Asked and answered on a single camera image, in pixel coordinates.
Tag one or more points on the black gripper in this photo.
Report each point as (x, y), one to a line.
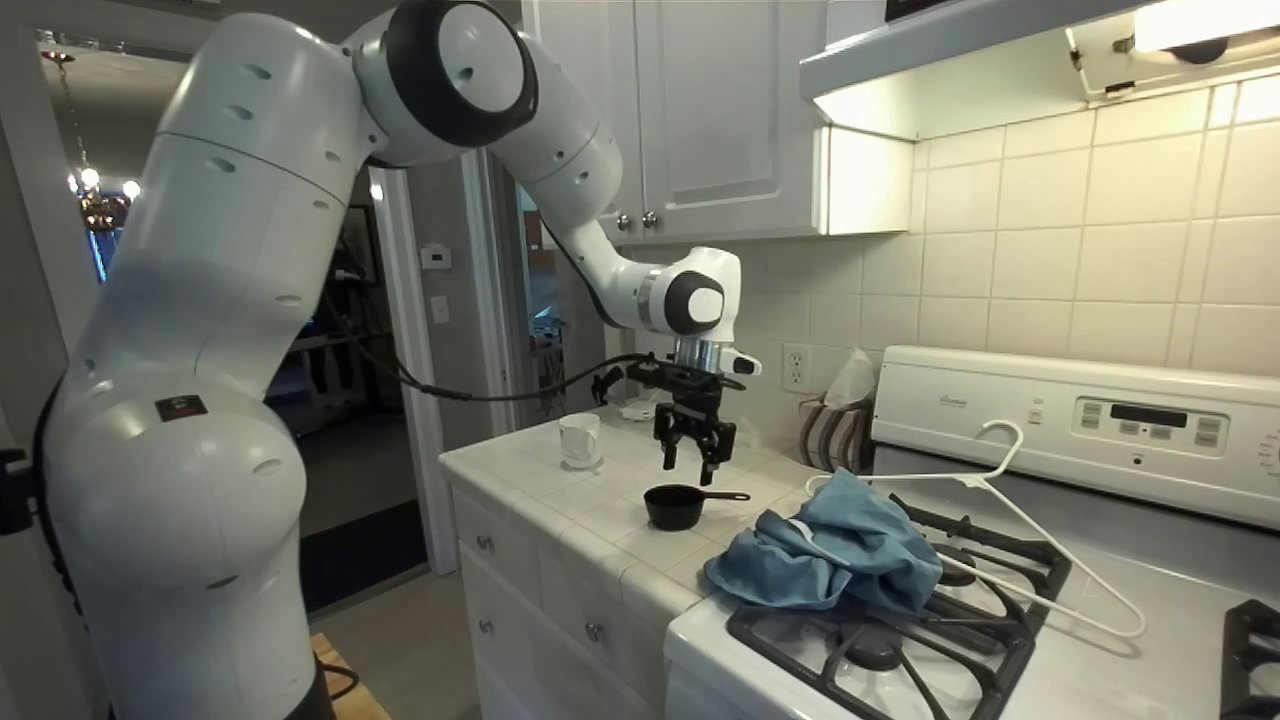
(689, 409)

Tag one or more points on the small black pot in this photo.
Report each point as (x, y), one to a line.
(676, 507)

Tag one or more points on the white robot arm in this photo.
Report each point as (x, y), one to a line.
(165, 485)

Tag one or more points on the white mug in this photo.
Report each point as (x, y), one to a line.
(580, 440)

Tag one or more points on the plates against backsplash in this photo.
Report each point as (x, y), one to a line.
(838, 425)

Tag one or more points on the blue cloth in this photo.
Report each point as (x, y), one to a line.
(844, 544)

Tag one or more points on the white lower cabinet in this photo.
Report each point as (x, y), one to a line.
(558, 631)

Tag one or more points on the white cabinet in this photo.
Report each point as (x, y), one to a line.
(713, 132)
(558, 631)

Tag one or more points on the white upper cabinet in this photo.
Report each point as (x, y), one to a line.
(713, 132)

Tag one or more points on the black left stove grate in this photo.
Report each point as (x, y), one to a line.
(960, 656)

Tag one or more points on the black stove grate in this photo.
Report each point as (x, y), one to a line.
(960, 656)
(1251, 662)

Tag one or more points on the white gas stove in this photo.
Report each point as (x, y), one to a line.
(1109, 550)

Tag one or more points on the white range hood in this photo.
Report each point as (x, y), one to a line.
(955, 64)

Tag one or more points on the black right stove grate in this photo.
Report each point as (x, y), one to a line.
(1251, 662)

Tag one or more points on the chandelier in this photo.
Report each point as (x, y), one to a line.
(97, 206)

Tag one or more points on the wall outlet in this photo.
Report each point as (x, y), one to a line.
(798, 365)

